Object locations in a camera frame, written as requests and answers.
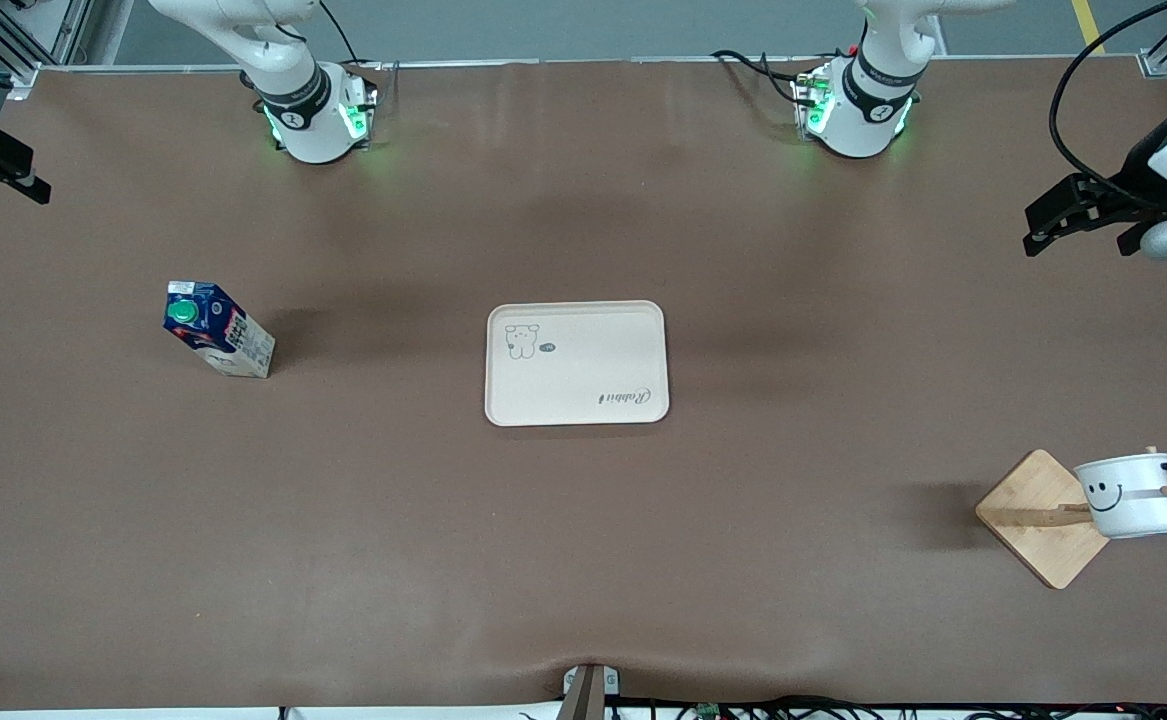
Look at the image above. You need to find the blue white milk carton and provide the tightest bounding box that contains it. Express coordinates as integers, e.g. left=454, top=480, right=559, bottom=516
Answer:
left=163, top=281, right=276, bottom=379

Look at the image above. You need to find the white smiley face cup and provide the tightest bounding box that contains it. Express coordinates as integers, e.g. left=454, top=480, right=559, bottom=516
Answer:
left=1073, top=453, right=1167, bottom=541

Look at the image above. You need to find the bamboo cup stand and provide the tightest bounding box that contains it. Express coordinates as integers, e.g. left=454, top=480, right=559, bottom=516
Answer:
left=975, top=447, right=1167, bottom=591

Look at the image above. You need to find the cream rabbit print tray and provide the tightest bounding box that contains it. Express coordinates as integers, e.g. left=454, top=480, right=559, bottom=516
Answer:
left=484, top=300, right=670, bottom=428

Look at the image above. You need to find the black camera cable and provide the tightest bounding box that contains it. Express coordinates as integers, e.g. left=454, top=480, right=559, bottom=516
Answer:
left=1048, top=0, right=1167, bottom=201

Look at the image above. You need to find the black base power cable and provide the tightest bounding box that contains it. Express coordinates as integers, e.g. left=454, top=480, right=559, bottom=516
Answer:
left=711, top=48, right=826, bottom=107
left=318, top=0, right=386, bottom=73

